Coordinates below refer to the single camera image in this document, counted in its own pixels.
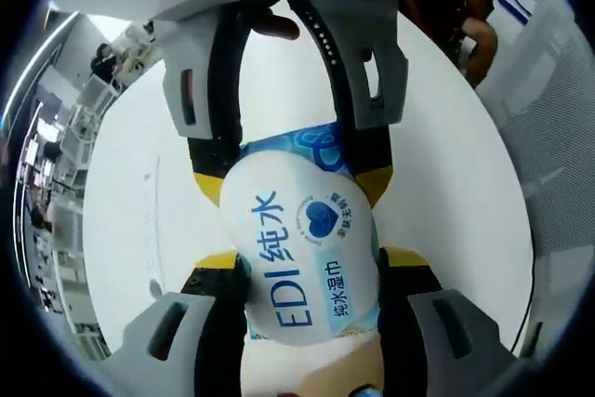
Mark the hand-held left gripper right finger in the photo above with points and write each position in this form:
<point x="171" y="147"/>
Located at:
<point x="455" y="350"/>

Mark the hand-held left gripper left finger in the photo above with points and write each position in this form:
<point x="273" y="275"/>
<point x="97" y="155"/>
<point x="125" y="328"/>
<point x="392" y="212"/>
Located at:
<point x="186" y="346"/>

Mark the white blue wet wipes pack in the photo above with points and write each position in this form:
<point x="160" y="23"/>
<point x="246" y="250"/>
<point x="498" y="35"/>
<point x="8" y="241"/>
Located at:
<point x="288" y="239"/>

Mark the person's right hand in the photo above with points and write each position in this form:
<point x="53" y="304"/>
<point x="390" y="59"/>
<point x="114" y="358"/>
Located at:
<point x="276" y="22"/>

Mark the person's left hand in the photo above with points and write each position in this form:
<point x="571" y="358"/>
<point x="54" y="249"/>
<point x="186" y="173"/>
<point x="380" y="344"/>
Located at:
<point x="307" y="369"/>

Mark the group of white office chairs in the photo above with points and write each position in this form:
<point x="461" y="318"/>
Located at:
<point x="95" y="92"/>

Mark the grey mesh office chair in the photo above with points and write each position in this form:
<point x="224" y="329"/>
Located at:
<point x="548" y="136"/>

